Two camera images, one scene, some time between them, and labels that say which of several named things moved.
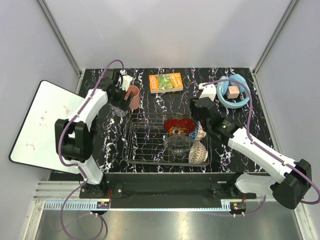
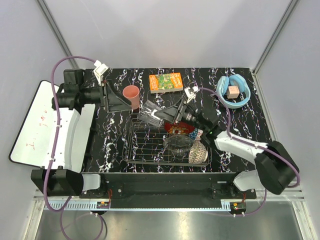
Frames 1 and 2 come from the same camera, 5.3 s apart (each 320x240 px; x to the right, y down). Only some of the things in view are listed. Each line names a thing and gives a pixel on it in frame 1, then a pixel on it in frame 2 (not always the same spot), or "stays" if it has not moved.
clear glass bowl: [179, 146] stays
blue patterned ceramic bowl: [199, 133] stays
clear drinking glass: [119, 111] -> [148, 114]
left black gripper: [122, 103] -> [115, 101]
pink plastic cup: [135, 102] stays
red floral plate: [179, 125] stays
